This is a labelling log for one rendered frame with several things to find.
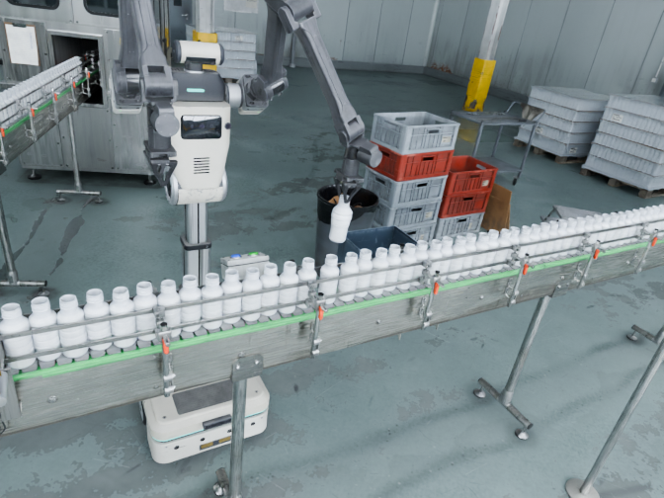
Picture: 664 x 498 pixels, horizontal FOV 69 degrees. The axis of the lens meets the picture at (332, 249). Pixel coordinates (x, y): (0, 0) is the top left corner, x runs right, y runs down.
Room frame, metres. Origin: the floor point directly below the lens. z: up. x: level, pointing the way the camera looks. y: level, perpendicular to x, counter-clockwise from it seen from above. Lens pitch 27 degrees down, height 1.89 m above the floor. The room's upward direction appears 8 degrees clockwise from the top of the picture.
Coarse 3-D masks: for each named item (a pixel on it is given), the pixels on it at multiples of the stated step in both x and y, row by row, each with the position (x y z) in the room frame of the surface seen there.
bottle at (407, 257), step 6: (408, 246) 1.52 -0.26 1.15; (414, 246) 1.51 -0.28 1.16; (408, 252) 1.49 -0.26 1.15; (414, 252) 1.50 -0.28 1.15; (402, 258) 1.49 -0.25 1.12; (408, 258) 1.48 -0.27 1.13; (414, 258) 1.49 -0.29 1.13; (402, 264) 1.48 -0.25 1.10; (402, 270) 1.48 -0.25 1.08; (408, 270) 1.48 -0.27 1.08; (402, 276) 1.48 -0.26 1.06; (408, 276) 1.48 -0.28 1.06; (402, 288) 1.48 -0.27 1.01; (408, 288) 1.49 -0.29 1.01
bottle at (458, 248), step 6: (456, 240) 1.63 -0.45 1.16; (462, 240) 1.62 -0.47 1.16; (456, 246) 1.62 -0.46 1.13; (462, 246) 1.62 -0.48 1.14; (456, 252) 1.61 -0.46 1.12; (462, 252) 1.61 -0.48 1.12; (462, 258) 1.61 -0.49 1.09; (450, 264) 1.61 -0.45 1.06; (456, 264) 1.60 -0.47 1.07; (450, 270) 1.61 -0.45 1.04; (450, 276) 1.61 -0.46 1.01; (456, 276) 1.61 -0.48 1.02
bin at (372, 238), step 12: (372, 228) 2.08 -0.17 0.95; (384, 228) 2.12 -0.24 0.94; (396, 228) 2.13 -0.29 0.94; (348, 240) 1.92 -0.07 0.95; (360, 240) 2.05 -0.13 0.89; (372, 240) 2.09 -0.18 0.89; (384, 240) 2.13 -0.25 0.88; (396, 240) 2.12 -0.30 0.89; (408, 240) 2.05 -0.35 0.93; (372, 252) 2.09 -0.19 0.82
